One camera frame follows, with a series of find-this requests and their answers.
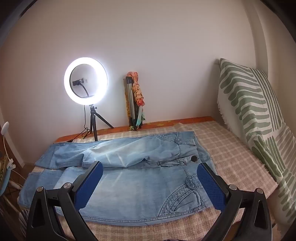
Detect beige checked blanket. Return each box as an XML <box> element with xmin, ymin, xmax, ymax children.
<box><xmin>17</xmin><ymin>120</ymin><xmax>279</xmax><ymax>241</ymax></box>

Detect folded silver tripod stand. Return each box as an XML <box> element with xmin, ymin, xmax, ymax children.
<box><xmin>125</xmin><ymin>75</ymin><xmax>139</xmax><ymax>130</ymax></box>

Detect blue denim pants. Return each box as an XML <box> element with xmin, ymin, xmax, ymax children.
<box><xmin>18</xmin><ymin>131</ymin><xmax>219</xmax><ymax>227</ymax></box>

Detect orange bed sheet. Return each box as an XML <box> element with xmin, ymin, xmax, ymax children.
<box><xmin>54</xmin><ymin>116</ymin><xmax>214</xmax><ymax>144</ymax></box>

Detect white cable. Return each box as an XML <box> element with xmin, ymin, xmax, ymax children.
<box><xmin>11</xmin><ymin>170</ymin><xmax>27</xmax><ymax>181</ymax></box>

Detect green striped white cushion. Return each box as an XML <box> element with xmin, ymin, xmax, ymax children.
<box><xmin>216</xmin><ymin>58</ymin><xmax>296</xmax><ymax>226</ymax></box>

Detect black ring light cable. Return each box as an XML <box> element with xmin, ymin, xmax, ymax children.
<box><xmin>66</xmin><ymin>107</ymin><xmax>93</xmax><ymax>143</ymax></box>

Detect blue chair with wooden legs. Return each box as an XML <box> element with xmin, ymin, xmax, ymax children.
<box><xmin>0</xmin><ymin>168</ymin><xmax>12</xmax><ymax>197</ymax></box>

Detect black gooseneck phone holder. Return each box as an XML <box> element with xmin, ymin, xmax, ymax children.
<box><xmin>72</xmin><ymin>79</ymin><xmax>95</xmax><ymax>98</ymax></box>

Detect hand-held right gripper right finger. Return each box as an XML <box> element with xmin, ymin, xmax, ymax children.
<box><xmin>196</xmin><ymin>162</ymin><xmax>273</xmax><ymax>241</ymax></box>

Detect white ring light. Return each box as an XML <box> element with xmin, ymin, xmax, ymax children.
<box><xmin>64</xmin><ymin>57</ymin><xmax>108</xmax><ymax>106</ymax></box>

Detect white clip lamp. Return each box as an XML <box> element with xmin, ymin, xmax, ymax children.
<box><xmin>0</xmin><ymin>122</ymin><xmax>16</xmax><ymax>169</ymax></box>

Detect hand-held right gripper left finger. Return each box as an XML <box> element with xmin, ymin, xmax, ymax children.
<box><xmin>26</xmin><ymin>161</ymin><xmax>104</xmax><ymax>241</ymax></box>

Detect black mini tripod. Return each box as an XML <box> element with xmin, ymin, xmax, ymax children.
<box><xmin>83</xmin><ymin>105</ymin><xmax>115</xmax><ymax>142</ymax></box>

